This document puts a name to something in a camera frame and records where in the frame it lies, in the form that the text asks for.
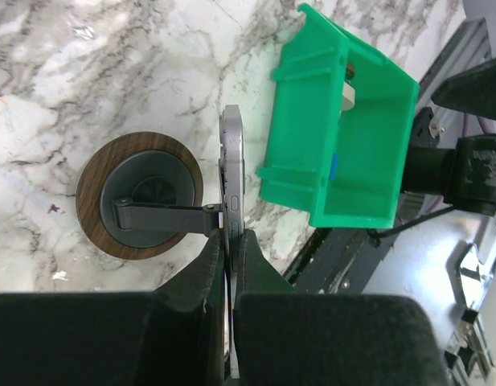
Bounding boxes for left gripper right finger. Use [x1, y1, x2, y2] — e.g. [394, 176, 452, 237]
[234, 230, 449, 385]

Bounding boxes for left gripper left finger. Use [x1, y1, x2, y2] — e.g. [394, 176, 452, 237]
[0, 232, 224, 385]

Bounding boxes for wood base phone stand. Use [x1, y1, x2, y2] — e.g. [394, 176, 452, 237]
[76, 131, 221, 260]

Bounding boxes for grey silver phone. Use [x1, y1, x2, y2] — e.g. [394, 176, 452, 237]
[219, 105, 245, 379]

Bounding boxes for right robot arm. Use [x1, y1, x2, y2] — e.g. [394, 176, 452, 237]
[401, 58, 496, 222]

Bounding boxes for markers in bin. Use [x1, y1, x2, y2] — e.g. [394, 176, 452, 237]
[329, 153, 338, 181]

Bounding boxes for green plastic bin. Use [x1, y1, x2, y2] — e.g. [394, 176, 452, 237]
[258, 3, 419, 228]

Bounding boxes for white eraser in bin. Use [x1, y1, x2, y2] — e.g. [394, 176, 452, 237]
[341, 80, 356, 113]

